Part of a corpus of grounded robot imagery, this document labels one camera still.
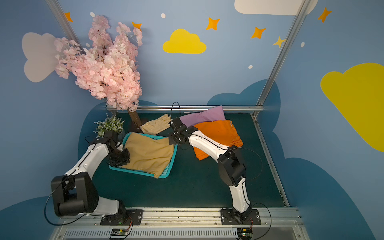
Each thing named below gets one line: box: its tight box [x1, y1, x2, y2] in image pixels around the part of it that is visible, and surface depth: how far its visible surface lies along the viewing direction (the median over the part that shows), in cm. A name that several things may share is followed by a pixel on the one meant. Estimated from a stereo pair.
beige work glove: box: [140, 114, 172, 136], surface depth 116 cm
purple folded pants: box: [179, 105, 226, 127], surface depth 117 cm
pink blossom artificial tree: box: [54, 15, 143, 130], surface depth 68 cm
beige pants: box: [114, 133, 174, 179], surface depth 91 cm
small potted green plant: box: [93, 113, 125, 139], surface depth 93 cm
